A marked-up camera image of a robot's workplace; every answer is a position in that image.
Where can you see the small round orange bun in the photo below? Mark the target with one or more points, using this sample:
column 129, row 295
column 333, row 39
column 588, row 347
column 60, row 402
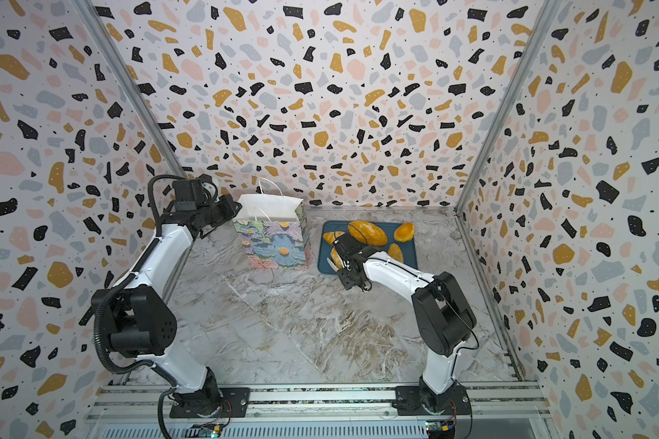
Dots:
column 405, row 232

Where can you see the striped croissant bread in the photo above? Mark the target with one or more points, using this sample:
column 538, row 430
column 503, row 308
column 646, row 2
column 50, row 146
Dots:
column 331, row 237

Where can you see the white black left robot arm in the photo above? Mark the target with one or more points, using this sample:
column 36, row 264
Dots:
column 133, row 326

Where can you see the teal rectangular tray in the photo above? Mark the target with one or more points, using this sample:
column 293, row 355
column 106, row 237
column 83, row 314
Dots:
column 324, row 256

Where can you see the floral paper gift bag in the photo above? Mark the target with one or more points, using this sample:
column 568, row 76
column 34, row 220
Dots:
column 273, row 228

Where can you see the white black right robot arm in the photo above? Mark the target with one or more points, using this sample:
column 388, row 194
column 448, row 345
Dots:
column 445, row 320

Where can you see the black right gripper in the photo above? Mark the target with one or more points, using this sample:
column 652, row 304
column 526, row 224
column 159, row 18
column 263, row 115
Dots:
column 342, row 248

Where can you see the long oval brown bread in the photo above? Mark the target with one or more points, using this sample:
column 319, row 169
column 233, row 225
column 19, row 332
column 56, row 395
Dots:
column 395, row 252

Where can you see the large oval seeded bread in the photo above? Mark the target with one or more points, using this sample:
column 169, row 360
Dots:
column 368, row 233

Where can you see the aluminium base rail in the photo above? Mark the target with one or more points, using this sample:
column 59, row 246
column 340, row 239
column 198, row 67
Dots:
column 484, row 410

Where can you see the braided yellow pastry bread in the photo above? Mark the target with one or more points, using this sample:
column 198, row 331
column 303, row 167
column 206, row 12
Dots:
column 336, row 260

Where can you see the circuit board right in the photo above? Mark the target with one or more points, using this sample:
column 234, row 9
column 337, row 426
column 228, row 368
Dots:
column 441, row 429

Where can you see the green circuit board left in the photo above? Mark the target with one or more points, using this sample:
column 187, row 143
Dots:
column 213, row 431

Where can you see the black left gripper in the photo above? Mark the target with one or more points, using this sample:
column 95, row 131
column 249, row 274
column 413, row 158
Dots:
column 225, row 201

